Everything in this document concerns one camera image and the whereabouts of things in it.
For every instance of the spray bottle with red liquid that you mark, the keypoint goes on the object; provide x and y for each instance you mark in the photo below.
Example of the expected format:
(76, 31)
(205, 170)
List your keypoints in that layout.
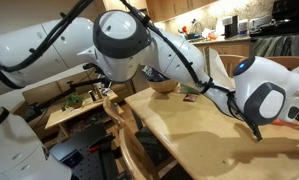
(285, 122)

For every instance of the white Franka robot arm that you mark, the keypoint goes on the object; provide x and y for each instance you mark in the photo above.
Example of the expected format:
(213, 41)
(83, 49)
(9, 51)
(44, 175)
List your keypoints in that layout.
(122, 33)

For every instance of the wooden bowl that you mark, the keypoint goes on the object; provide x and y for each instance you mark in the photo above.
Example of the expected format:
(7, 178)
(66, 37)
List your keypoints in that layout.
(164, 86)

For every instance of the dark blue chip bag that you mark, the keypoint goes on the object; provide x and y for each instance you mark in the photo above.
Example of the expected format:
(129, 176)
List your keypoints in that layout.
(152, 73)

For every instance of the black patterned seat cushion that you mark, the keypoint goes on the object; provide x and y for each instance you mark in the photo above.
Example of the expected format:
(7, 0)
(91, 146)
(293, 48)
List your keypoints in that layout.
(154, 146)

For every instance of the white upright paper towel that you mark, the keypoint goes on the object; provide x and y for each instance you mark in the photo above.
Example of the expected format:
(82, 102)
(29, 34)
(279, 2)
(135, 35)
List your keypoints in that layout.
(219, 66)

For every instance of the small potted green plant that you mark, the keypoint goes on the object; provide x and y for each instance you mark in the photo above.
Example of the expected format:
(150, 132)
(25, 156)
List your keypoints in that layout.
(74, 100)

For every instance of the chrome kitchen faucet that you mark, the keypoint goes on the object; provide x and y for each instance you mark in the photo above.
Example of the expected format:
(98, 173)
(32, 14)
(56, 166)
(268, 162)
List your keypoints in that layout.
(197, 26)

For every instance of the small orange container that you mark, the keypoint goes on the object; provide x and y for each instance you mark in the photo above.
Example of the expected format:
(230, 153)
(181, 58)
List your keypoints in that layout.
(211, 36)

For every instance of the light wooden coffee table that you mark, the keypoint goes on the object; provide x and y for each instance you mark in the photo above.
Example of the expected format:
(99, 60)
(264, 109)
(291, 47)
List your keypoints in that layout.
(65, 115)

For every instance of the wooden kitchen base cabinets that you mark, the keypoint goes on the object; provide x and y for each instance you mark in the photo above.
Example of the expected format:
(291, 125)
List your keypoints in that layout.
(229, 48)

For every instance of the white countertop appliance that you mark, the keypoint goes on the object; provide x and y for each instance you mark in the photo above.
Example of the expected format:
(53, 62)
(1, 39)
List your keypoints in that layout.
(220, 27)

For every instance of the tan sofa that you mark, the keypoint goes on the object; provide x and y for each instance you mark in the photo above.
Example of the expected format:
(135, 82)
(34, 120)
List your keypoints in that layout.
(45, 91)

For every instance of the black coffee maker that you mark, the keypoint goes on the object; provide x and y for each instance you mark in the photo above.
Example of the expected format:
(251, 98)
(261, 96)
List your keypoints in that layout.
(231, 26)

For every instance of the white blue canister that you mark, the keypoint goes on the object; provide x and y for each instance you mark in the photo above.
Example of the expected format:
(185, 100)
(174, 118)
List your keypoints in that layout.
(243, 27)

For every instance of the silver kettle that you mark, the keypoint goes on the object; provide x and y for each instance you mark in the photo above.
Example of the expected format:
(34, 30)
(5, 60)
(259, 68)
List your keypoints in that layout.
(259, 24)

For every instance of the gray striped dish towel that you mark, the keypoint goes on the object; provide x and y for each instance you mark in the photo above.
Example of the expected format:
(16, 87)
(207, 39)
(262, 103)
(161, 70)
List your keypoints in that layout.
(270, 46)

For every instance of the black frying pan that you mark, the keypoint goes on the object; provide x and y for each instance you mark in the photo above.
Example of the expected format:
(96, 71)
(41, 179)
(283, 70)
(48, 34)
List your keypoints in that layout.
(275, 26)

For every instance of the white dish towel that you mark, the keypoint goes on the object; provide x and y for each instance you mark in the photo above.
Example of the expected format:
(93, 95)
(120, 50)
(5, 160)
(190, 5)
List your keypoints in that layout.
(297, 45)

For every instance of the black kitchen stove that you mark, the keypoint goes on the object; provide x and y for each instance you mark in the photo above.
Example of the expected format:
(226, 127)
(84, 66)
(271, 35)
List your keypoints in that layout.
(289, 10)

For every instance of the black bar stereo camera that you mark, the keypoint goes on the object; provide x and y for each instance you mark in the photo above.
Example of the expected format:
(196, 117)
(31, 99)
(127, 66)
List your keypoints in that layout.
(89, 66)

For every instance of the black articulated camera boom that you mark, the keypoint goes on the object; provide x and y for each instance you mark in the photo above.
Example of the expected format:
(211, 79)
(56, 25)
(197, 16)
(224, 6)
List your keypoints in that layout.
(75, 86)

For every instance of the wooden wall cabinet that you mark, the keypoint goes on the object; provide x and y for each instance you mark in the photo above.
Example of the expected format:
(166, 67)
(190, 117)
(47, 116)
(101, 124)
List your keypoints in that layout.
(137, 4)
(175, 8)

